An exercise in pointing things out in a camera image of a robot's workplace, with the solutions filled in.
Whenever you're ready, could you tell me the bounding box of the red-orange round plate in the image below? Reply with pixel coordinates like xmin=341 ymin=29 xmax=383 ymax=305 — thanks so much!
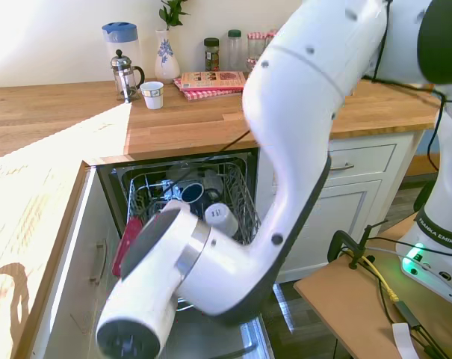
xmin=111 ymin=215 xmax=144 ymax=278

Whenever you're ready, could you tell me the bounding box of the stainless dishwasher door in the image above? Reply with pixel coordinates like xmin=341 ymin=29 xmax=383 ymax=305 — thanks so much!
xmin=161 ymin=283 xmax=277 ymax=359

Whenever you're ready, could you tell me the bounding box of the white cabinet beside dishwasher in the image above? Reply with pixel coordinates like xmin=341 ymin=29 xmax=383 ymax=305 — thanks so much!
xmin=23 ymin=163 xmax=130 ymax=359

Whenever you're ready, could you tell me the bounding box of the grey pot in rack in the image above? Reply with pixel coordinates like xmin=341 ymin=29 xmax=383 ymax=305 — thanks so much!
xmin=200 ymin=168 xmax=225 ymax=192

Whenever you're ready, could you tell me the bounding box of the dark blue mug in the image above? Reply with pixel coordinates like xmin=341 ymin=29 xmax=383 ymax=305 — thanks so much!
xmin=180 ymin=182 xmax=206 ymax=218

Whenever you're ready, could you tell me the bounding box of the white mug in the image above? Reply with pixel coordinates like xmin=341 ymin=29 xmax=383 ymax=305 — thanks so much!
xmin=204 ymin=203 xmax=240 ymax=238

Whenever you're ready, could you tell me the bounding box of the red checked cloth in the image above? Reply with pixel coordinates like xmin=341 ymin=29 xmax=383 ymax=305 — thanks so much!
xmin=180 ymin=88 xmax=245 ymax=103

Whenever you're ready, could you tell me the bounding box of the red cookbook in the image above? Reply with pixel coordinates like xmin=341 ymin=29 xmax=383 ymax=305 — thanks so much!
xmin=173 ymin=70 xmax=248 ymax=93

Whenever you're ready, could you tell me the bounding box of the small white cup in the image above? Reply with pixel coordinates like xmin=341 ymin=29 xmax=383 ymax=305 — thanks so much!
xmin=140 ymin=81 xmax=164 ymax=110

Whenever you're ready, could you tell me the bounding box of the spice jar with black lid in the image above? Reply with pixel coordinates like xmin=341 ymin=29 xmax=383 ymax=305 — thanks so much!
xmin=203 ymin=37 xmax=221 ymax=73

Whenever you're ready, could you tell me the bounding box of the black clamp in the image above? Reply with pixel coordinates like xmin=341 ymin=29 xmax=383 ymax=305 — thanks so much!
xmin=326 ymin=220 xmax=389 ymax=271

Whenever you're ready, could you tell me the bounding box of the clear jar with green lid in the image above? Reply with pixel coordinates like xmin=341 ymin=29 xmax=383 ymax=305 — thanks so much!
xmin=226 ymin=29 xmax=246 ymax=73

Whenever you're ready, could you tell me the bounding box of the white vase with blue flowers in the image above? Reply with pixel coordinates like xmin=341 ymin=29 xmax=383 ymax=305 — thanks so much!
xmin=154 ymin=28 xmax=181 ymax=85

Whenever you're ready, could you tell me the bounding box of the white cabinet with drawers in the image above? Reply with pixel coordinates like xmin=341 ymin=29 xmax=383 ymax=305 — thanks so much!
xmin=255 ymin=130 xmax=425 ymax=283

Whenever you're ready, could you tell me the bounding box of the glass jar red checked lid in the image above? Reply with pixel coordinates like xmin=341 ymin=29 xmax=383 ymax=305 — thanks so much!
xmin=247 ymin=31 xmax=277 ymax=61

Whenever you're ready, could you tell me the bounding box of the glass French press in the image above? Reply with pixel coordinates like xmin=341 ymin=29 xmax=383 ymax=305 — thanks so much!
xmin=110 ymin=49 xmax=146 ymax=104

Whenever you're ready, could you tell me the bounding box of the water pitcher with blue lid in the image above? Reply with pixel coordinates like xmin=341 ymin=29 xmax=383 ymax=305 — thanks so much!
xmin=101 ymin=21 xmax=140 ymax=82

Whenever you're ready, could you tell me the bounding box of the green plant sprig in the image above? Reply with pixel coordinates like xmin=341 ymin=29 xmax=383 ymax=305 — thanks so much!
xmin=158 ymin=0 xmax=191 ymax=31

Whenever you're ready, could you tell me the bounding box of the white paper strip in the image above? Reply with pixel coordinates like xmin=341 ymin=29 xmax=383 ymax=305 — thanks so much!
xmin=391 ymin=322 xmax=423 ymax=359

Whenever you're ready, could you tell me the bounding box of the metal wire dishwasher rack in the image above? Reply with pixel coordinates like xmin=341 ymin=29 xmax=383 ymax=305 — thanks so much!
xmin=126 ymin=159 xmax=263 ymax=312

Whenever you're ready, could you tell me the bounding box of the black cable on counter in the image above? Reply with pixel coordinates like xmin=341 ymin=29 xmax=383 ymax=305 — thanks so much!
xmin=150 ymin=129 xmax=251 ymax=210

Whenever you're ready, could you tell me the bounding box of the metal cabinet door handle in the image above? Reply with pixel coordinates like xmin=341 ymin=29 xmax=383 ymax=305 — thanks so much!
xmin=90 ymin=239 xmax=108 ymax=286

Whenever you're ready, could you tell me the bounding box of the yellow cable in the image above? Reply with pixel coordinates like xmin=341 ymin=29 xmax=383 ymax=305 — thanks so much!
xmin=359 ymin=254 xmax=400 ymax=303

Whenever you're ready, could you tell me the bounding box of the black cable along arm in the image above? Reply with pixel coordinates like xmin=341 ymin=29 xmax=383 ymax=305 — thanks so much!
xmin=362 ymin=74 xmax=450 ymax=174

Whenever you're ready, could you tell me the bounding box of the black cable adapter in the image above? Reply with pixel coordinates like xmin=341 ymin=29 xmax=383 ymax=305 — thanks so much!
xmin=394 ymin=300 xmax=423 ymax=331

